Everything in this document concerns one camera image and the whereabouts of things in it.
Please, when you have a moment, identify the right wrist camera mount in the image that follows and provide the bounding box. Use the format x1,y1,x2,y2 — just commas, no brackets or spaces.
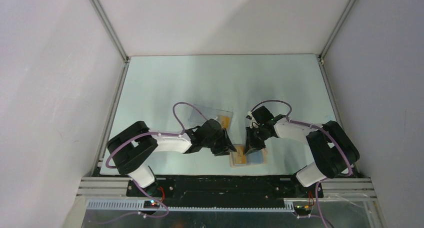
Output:
246,111,259,129

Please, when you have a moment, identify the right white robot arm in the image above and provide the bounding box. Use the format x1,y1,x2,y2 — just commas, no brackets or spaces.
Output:
244,106,360,197

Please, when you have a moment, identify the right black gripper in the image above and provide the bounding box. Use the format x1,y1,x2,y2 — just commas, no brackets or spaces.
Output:
244,125,271,156

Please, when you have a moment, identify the clear plastic card box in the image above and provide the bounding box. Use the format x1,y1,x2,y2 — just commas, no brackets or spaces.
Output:
188,104,233,127

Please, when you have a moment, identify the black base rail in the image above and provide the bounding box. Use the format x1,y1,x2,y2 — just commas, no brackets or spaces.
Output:
146,175,316,209

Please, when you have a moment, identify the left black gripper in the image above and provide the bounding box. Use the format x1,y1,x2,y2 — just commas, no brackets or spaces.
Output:
202,128,237,156

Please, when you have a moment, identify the gold credit card in box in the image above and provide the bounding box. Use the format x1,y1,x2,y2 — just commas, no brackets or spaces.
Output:
216,115,232,130

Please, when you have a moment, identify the tan leather card holder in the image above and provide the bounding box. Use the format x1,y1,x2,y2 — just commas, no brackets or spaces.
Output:
229,145,268,168

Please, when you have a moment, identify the gold credit card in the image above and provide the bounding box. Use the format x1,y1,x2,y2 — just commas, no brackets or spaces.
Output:
216,115,232,130
233,145,247,165

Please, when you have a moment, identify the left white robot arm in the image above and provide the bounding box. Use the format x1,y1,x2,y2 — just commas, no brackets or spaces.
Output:
105,119,236,196

